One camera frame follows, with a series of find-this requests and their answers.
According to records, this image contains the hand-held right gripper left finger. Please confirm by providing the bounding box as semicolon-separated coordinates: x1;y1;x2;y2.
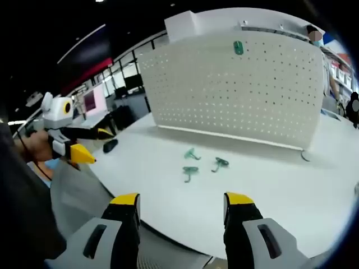
44;192;141;269

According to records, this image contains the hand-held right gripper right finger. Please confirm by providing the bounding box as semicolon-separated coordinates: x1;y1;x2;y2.
223;192;298;269

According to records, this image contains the green hook assembly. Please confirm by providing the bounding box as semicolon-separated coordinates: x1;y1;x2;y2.
210;156;230;173
232;40;245;56
183;147;202;161
182;166;200;184

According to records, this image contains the white perforated mounting plate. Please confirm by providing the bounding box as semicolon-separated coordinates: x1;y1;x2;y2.
136;34;325;163

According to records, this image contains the person's left hand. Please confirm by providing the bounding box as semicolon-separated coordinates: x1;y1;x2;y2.
20;130;58;163

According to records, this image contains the white background desk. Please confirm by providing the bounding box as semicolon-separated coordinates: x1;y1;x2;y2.
71;110;114;130

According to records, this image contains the black computer mouse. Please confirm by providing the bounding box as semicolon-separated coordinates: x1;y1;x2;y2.
102;138;119;154

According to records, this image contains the light blue cloth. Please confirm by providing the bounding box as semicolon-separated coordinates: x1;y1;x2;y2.
44;159;61;176

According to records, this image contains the pink partition panel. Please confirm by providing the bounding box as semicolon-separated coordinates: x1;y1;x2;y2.
83;83;107;113

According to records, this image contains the grey mesh chair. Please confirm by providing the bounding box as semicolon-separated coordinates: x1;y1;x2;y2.
49;159;118;242

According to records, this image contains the black office chair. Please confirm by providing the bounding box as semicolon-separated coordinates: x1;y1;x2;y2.
108;105;136;132

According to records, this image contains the black computer monitor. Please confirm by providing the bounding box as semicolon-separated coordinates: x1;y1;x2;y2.
113;86;128;99
124;74;144;91

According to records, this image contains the person's dark clothing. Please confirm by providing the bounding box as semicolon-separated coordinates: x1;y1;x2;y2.
0;117;68;263

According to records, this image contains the white shelf with bins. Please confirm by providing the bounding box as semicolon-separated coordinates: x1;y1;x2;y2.
330;53;355;93

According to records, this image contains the grey metal shelving rack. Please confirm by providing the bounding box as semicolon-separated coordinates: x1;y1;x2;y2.
239;18;309;39

